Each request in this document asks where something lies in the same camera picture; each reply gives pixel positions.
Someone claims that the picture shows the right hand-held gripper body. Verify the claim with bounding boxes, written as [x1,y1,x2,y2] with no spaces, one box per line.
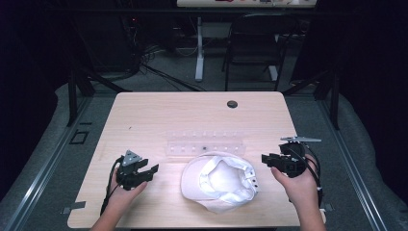
[278,136,322,179]

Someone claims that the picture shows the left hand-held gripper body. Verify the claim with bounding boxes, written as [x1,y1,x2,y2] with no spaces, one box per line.
[115,149,146,192]

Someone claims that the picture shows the person's left hand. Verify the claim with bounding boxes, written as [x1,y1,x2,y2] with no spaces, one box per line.
[108,160,149,216]

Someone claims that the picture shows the person's right hand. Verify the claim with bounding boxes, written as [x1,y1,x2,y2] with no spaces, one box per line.
[269,153,321,210]

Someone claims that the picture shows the white cap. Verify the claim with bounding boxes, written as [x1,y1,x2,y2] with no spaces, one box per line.
[179,151,260,215]

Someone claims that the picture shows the clear acrylic rack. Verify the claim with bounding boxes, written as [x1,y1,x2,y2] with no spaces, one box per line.
[166,129,247,158]

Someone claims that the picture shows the black chair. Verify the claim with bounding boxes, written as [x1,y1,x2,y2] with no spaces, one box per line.
[220,13,297,91]

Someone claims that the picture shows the white desk leg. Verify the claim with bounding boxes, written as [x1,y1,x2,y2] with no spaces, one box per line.
[194,16,205,83]

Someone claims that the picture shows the light desk top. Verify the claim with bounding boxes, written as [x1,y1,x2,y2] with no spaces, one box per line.
[176,0,318,9]

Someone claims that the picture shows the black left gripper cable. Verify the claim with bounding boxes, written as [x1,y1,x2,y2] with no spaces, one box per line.
[99,155,125,217]

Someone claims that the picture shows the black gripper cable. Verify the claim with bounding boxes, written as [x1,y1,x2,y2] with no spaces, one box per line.
[99,155,125,217]
[290,142,325,208]

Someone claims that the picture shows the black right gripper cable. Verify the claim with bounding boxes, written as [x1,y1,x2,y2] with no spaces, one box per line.
[290,142,325,208]

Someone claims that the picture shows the black metal frame stand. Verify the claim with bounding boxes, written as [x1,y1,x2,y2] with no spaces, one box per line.
[282,68,341,131]
[65,65,133,128]

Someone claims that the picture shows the black floor cables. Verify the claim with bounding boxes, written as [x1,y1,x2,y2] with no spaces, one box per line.
[115,18,206,92]

